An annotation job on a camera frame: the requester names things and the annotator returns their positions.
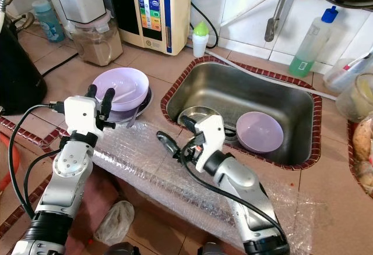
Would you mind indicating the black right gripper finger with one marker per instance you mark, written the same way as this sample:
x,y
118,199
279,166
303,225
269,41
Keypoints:
x,y
168,143
189,124

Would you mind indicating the light purple plastic bowl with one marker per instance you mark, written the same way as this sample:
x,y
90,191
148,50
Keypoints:
x,y
259,133
125,86

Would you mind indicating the dark purple plastic bowl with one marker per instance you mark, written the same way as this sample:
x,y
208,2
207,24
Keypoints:
x,y
140,109

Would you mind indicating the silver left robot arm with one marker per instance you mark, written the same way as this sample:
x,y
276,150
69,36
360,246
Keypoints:
x,y
70,173

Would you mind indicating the clear bubble wrap sheet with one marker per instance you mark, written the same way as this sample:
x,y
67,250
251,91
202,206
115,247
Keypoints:
x,y
151,173

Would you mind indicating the blender jar with brown powder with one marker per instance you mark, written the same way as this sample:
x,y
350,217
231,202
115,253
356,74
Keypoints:
x,y
99,45

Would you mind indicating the stainless steel sink basin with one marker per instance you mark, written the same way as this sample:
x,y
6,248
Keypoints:
x,y
239,89

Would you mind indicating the black electric kettle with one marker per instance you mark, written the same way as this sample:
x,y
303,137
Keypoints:
x,y
20,74

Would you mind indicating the teal plastic bottle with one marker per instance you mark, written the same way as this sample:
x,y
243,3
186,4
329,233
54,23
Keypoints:
x,y
48,25

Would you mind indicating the small white bottle green cap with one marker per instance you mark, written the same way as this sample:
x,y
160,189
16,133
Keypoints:
x,y
200,42

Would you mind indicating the cream water ionizer appliance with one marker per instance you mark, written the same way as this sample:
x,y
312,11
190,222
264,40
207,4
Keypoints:
x,y
128,10

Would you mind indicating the crumpled clear plastic bag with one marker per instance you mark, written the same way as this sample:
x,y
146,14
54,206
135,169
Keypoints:
x,y
113,223

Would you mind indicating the dark robot right foot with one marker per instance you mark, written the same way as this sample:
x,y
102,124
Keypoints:
x,y
208,250

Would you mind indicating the dark robot foot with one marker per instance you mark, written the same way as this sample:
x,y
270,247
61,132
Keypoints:
x,y
116,249
208,250

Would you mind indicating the dark robot left foot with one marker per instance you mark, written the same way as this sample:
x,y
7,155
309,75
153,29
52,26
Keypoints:
x,y
116,249

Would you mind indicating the metal faucet spout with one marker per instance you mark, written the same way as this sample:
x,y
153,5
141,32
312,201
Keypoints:
x,y
271,31

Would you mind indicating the white slanted water pipe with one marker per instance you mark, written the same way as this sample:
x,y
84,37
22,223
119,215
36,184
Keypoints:
x,y
256,4

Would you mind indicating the dish soap bottle blue cap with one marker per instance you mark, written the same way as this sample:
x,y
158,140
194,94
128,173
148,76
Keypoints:
x,y
309,51

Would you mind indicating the clear glass jar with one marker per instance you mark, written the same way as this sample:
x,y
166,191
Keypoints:
x,y
358,101

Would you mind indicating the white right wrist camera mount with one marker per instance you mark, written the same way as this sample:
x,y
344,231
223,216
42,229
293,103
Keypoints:
x,y
210,135

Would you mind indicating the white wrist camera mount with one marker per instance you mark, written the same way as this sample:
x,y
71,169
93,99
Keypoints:
x,y
78,115
210,135

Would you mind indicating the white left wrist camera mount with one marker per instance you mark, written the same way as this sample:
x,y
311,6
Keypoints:
x,y
78,115

